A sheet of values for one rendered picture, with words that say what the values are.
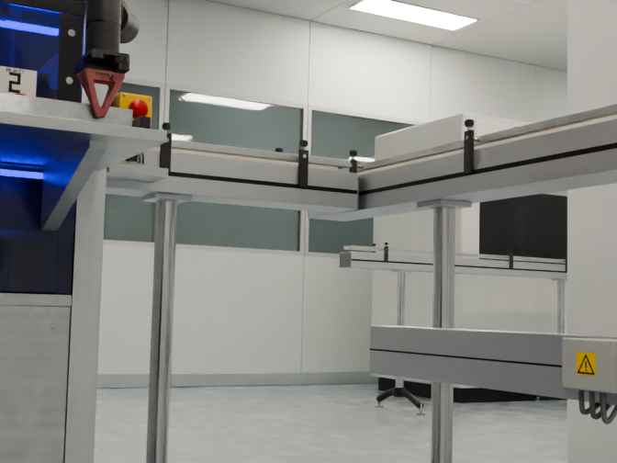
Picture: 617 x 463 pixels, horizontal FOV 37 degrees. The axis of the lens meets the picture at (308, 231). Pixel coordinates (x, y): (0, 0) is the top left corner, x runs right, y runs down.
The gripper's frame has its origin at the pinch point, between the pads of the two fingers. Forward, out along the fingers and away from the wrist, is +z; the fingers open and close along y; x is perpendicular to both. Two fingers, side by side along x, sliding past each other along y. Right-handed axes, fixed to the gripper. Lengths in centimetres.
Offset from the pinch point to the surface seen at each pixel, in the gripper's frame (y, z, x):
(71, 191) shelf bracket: 19.9, 11.2, -0.9
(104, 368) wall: 496, 81, -155
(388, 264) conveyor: 303, 8, -267
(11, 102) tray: 1.5, -0.3, 14.0
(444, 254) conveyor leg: 20, 19, -87
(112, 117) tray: 1.1, 0.3, -2.4
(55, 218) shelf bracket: 31.0, 15.4, -1.0
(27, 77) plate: 38.2, -13.2, 3.9
